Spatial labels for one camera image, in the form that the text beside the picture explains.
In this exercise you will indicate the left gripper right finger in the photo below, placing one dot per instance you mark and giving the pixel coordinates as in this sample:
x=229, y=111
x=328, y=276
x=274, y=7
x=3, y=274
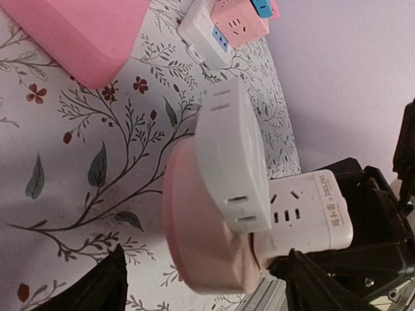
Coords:
x=309, y=287

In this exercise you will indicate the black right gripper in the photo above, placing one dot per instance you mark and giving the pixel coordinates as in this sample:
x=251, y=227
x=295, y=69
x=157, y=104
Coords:
x=381, y=254

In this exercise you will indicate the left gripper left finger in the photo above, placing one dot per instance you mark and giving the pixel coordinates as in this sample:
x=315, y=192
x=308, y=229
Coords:
x=103, y=288

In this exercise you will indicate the white delixi socket adapter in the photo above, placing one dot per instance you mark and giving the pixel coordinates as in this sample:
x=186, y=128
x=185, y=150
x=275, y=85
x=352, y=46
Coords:
x=308, y=213

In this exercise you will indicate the round pink power strip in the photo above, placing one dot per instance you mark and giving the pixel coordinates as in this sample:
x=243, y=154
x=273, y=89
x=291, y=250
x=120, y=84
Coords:
x=209, y=257

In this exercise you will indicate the white square adapter plug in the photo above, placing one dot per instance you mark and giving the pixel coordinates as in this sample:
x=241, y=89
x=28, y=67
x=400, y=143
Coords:
x=231, y=157

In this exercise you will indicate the pink triangular power strip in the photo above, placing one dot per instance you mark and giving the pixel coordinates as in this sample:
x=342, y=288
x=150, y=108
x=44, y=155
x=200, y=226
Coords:
x=91, y=40

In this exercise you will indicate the white long power strip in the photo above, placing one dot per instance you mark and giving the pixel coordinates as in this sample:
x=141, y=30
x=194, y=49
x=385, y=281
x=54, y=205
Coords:
x=206, y=44

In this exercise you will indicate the cyan cube socket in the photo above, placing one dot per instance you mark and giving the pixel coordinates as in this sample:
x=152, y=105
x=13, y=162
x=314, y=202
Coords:
x=264, y=8

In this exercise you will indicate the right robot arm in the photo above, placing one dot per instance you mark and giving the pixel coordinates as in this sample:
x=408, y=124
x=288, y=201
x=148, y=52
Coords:
x=403, y=165

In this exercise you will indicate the pink cube socket front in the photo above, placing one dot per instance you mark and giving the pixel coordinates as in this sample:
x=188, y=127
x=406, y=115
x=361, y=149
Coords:
x=239, y=22

